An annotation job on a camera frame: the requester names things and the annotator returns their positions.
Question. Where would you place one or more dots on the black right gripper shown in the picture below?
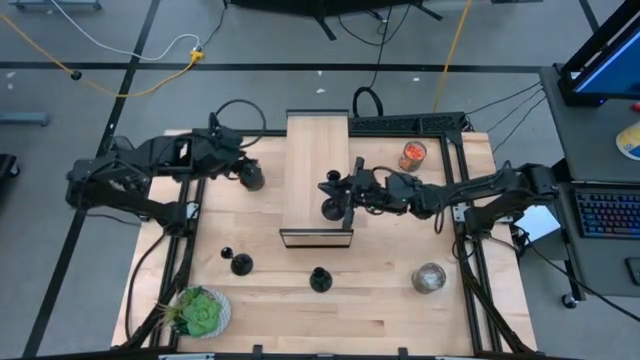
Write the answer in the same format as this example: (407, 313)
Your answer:
(367, 192)

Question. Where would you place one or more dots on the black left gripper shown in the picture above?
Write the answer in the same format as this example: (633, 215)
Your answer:
(217, 150)

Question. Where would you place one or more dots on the red candle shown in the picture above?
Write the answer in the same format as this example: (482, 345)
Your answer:
(253, 184)
(413, 152)

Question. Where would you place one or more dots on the black candle stick holder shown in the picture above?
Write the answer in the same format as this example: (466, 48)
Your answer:
(332, 211)
(242, 265)
(320, 281)

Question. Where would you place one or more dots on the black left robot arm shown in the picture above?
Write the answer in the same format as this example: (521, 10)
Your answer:
(115, 170)

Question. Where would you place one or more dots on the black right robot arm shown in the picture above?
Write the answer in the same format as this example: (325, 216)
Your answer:
(480, 192)

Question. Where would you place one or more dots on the black perforated metal box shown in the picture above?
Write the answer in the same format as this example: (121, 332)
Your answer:
(400, 123)

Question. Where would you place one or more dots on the green succulent in white pot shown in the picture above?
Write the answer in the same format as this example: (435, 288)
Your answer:
(202, 315)

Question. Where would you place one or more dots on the black room divider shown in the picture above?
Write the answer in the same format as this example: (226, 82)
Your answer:
(320, 5)

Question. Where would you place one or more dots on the small black round floor object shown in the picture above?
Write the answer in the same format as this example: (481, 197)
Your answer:
(76, 75)

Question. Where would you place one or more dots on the grey metal floor bar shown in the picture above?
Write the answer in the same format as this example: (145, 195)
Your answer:
(22, 119)
(55, 5)

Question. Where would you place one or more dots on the black chair base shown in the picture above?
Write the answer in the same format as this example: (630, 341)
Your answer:
(7, 167)

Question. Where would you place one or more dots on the black caster wheel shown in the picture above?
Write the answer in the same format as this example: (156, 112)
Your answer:
(568, 301)

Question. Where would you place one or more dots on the grey computer desk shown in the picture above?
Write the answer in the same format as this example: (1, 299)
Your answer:
(590, 140)

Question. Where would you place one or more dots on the backlit computer keyboard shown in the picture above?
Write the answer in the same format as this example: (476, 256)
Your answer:
(607, 212)

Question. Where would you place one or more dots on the dark keyboard desk tray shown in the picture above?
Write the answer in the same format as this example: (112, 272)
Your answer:
(600, 260)

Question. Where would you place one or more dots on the white blue yellow round pad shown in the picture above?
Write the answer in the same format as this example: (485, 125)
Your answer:
(630, 142)

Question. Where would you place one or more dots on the computer monitor with blue screen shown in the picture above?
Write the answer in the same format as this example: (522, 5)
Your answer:
(615, 70)

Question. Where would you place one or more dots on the black phone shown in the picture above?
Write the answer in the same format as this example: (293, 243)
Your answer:
(634, 270)

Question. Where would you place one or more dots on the wooden shelf with black frame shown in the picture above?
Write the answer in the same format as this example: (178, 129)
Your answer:
(310, 150)

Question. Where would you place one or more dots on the black frame bracket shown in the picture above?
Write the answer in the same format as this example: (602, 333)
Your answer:
(214, 120)

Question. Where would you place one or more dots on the black aluminium table frame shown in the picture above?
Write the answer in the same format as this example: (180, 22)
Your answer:
(400, 135)

